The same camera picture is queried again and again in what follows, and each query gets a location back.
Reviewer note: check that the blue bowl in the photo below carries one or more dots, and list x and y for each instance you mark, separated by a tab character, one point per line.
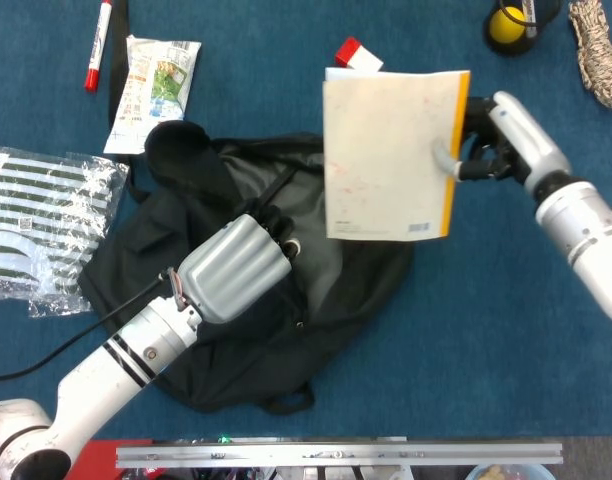
506	472

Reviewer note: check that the yellow ball in holder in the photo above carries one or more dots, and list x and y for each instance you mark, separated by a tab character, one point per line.
511	48

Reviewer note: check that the striped garment in plastic bag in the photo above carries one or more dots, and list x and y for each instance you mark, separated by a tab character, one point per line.
46	220

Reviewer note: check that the red and white marker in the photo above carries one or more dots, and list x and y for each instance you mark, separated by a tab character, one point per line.
97	45

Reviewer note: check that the aluminium rail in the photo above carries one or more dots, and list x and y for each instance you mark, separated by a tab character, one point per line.
336	455

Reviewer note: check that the red and white box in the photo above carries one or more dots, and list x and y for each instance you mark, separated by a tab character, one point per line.
347	50

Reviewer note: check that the white snack packet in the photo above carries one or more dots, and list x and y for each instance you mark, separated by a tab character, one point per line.
153	95

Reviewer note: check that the marker in pen holder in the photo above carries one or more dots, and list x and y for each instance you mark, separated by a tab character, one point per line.
530	20

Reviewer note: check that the white book with yellow spine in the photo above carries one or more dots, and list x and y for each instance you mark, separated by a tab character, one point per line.
386	160

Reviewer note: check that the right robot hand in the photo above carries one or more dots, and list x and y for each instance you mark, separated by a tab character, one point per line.
521	135

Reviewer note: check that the black backpack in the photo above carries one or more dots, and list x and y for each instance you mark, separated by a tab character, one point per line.
336	300

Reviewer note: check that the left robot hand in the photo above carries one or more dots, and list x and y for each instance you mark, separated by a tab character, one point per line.
231	265

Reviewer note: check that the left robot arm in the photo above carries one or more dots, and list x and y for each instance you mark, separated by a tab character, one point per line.
111	370

